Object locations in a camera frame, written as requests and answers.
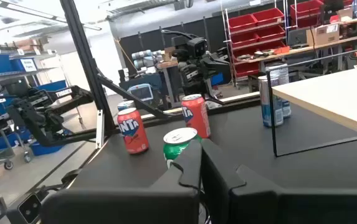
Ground blue bin with white label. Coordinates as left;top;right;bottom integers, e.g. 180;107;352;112
9;57;39;73

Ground wooden shelf with black legs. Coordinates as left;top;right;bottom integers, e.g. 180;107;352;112
265;45;357;158

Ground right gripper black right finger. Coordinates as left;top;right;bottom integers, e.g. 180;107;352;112
201;139;278;224

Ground black diagonal frame brace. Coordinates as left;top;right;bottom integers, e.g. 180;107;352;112
95;70;173;121

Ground slim teal beverage can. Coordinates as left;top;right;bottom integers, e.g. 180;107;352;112
258;74;285;128

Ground green Sprite can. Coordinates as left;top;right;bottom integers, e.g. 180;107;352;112
162;126;202;169

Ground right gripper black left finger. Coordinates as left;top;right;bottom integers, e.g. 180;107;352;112
150;139;202;224

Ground silver bracket plate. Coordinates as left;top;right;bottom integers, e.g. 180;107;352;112
95;109;105;149

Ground red Fanta can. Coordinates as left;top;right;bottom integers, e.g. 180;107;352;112
181;93;212;139
117;107;150;156

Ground black table mat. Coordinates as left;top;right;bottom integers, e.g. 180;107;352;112
69;99;357;224

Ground black table-level camera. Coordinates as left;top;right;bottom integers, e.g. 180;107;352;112
6;191;44;224

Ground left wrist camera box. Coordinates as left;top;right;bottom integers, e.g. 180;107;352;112
186;37;209;59

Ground white metal shelving rack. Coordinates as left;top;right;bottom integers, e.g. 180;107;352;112
221;0;291;88

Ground wooden workbench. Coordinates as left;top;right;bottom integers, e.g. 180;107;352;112
237;30;357;74

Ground black vertical frame post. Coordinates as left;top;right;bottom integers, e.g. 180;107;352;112
59;0;117;134

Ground red plastic storage bin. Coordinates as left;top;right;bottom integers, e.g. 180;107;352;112
255;24;287;42
230;30;260;48
252;7;285;27
227;14;258;32
290;0;325;19
234;60;262;78
232;40;290;60

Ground black aluminium table frame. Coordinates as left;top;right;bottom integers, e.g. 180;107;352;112
40;91;262;147

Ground grey metal cart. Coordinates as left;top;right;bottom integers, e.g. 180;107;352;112
0;67;34;171

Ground cardboard box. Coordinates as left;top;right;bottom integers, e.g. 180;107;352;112
313;23;341;47

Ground brown cardboard boxes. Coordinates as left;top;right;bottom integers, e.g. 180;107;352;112
12;37;44;53

